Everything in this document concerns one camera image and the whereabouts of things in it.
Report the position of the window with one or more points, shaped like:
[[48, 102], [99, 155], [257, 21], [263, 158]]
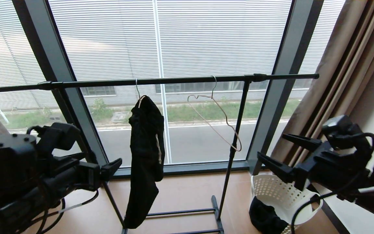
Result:
[[109, 39]]

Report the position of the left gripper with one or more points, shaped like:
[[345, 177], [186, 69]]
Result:
[[80, 178]]

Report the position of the pink clothes hanger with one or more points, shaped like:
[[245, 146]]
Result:
[[137, 91], [213, 125]]

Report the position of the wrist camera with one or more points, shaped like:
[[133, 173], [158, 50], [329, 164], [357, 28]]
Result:
[[346, 136], [57, 136]]

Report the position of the black garment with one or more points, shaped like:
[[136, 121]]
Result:
[[265, 217]]

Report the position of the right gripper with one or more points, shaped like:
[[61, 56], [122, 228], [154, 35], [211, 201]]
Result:
[[336, 175]]

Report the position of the white laundry basket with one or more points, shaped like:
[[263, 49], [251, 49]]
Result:
[[281, 191]]

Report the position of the black shorts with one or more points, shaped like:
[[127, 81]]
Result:
[[144, 146]]

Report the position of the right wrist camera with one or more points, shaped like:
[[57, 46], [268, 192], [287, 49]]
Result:
[[346, 136]]

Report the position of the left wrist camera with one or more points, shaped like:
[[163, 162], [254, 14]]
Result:
[[57, 136]]

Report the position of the black clothes rack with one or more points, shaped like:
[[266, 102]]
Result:
[[206, 78]]

